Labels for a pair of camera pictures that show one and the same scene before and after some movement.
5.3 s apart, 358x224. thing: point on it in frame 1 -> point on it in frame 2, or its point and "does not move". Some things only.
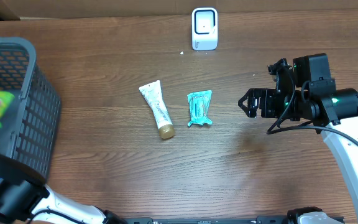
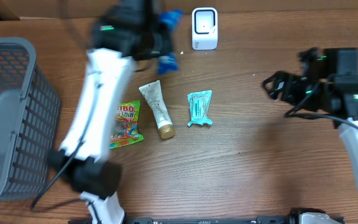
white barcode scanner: x=204 y=28 does not move
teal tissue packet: x=199 y=107 does not move
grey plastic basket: x=30 y=129 does not move
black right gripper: x=266 y=96 -> x=278 y=78
